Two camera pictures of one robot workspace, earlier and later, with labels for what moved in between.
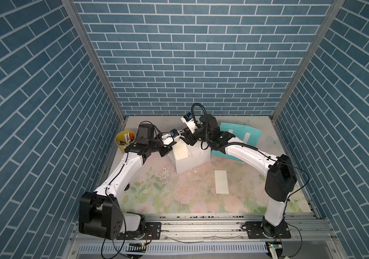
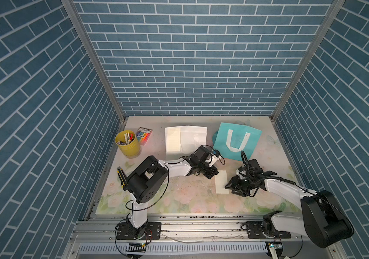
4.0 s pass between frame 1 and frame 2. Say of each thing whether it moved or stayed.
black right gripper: moved
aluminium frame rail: stayed
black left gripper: moved
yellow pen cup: stayed
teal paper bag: stayed
